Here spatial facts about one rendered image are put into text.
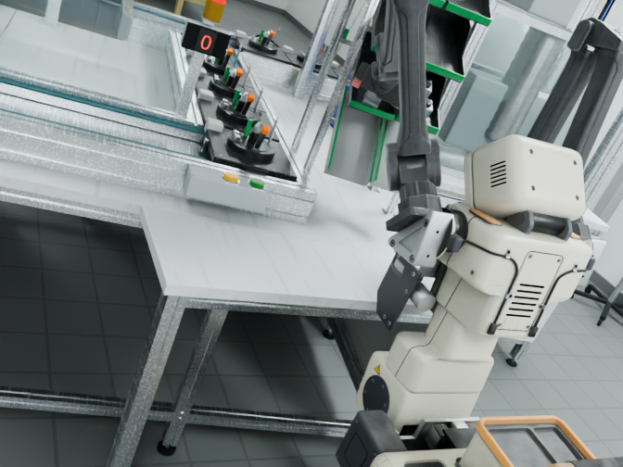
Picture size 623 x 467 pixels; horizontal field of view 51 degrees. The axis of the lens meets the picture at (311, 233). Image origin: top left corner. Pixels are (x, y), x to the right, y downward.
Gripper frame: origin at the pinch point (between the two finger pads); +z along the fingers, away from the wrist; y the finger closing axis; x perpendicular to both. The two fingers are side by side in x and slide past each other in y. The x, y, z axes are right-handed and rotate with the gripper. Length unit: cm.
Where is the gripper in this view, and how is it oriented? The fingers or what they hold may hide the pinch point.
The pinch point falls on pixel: (375, 90)
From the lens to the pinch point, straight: 185.3
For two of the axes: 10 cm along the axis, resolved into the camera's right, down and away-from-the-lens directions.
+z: -1.0, 0.1, 9.9
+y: -9.0, -4.3, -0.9
